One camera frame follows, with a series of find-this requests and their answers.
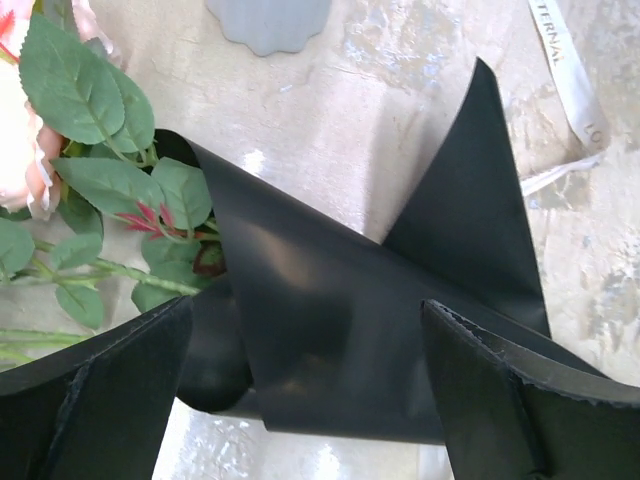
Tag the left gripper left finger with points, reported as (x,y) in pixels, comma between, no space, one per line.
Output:
(98,409)

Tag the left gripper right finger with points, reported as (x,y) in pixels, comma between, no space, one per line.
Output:
(509,412)

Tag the peach rose stem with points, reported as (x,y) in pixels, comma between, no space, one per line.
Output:
(90,189)

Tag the black wrapping paper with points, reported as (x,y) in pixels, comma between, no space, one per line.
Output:
(314,328)

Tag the beige printed ribbon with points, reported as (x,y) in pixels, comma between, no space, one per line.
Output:
(578,98)

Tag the white ribbed ceramic vase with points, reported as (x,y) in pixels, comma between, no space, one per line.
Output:
(270,26)

